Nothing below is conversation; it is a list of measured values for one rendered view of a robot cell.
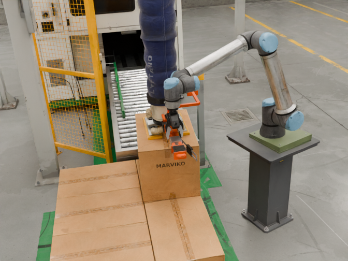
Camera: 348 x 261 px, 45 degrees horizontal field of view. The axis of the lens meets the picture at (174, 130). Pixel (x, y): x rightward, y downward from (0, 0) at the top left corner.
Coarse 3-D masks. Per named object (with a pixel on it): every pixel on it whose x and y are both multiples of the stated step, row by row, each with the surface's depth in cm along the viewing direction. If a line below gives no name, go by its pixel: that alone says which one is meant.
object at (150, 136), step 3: (144, 117) 311; (144, 120) 307; (144, 123) 302; (144, 126) 299; (147, 126) 296; (150, 126) 296; (153, 126) 290; (156, 126) 295; (147, 129) 293; (150, 129) 292; (147, 132) 289; (150, 132) 288; (147, 135) 286; (150, 135) 284; (153, 135) 285; (156, 135) 285; (159, 135) 284; (150, 138) 283; (153, 138) 283; (156, 138) 284; (159, 138) 284
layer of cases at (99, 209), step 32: (64, 192) 303; (96, 192) 301; (128, 192) 299; (64, 224) 271; (96, 224) 269; (128, 224) 268; (160, 224) 266; (192, 224) 265; (64, 256) 245; (96, 256) 243; (128, 256) 242; (160, 256) 241; (192, 256) 240; (224, 256) 241
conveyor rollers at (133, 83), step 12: (120, 72) 539; (132, 72) 533; (144, 72) 535; (120, 84) 498; (132, 84) 493; (144, 84) 494; (132, 96) 461; (144, 96) 462; (120, 108) 434; (132, 108) 436; (144, 108) 430; (120, 120) 410; (132, 120) 405; (120, 132) 386; (132, 132) 388; (132, 144) 364
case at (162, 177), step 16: (144, 128) 299; (192, 128) 295; (144, 144) 278; (160, 144) 277; (192, 144) 275; (144, 160) 273; (160, 160) 274; (176, 160) 276; (192, 160) 277; (144, 176) 279; (160, 176) 280; (176, 176) 281; (192, 176) 283; (144, 192) 284; (160, 192) 286; (176, 192) 287; (192, 192) 289
